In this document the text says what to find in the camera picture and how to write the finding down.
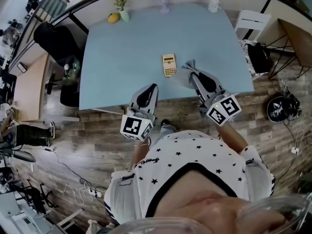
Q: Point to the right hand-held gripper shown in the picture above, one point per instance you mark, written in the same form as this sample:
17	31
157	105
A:
225	110

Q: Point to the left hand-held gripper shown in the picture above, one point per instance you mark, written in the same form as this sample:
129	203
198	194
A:
132	127

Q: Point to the grey cloth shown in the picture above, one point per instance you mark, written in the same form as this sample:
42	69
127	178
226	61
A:
190	66

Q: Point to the beige calculator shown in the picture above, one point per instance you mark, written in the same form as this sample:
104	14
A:
169	66

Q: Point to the person's right forearm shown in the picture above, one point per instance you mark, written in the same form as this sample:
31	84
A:
231	138

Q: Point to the person's left forearm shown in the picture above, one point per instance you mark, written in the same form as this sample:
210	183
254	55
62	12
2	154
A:
140	157

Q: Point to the person's left black shoe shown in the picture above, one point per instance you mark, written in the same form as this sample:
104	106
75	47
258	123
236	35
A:
165	122

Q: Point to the person's grey trousers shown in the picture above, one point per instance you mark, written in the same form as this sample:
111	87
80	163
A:
166	131

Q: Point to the patterned seat cushion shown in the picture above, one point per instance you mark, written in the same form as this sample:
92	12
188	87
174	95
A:
243	55

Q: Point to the black bag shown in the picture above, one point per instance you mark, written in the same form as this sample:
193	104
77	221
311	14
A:
258	57

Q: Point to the white star-print shirt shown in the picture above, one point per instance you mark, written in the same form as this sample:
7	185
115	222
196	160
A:
192	155

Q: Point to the black helmet with white print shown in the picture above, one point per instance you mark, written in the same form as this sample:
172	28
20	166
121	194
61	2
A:
278	108

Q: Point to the dark bin with colourful items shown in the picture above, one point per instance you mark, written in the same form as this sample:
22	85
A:
70	69

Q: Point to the white chair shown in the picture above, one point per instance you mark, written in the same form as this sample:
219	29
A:
253	21

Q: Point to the white dotted jar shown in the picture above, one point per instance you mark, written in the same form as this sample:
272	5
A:
214	4

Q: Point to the green vase with yellow flowers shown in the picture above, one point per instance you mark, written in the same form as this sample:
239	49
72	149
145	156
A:
124	16

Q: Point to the yellow fruit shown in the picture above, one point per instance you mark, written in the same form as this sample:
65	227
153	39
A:
113	18

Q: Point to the black office chair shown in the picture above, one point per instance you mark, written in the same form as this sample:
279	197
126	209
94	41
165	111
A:
56	45

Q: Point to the brown table with black legs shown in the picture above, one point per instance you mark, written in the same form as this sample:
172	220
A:
299	43

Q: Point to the white power strip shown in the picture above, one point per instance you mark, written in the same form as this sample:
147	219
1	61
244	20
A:
295	150
95	193

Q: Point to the light wooden desk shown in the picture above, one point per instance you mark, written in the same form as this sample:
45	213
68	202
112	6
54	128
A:
29	89

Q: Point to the person's neck and face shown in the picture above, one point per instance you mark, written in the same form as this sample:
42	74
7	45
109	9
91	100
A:
207	203

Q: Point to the clear eyeglasses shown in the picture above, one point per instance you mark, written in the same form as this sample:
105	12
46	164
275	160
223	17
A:
158	222

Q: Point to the small framed card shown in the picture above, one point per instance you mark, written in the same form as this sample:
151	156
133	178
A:
22	68

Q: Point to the black folding stand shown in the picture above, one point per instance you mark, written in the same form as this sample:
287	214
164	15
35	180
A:
36	196

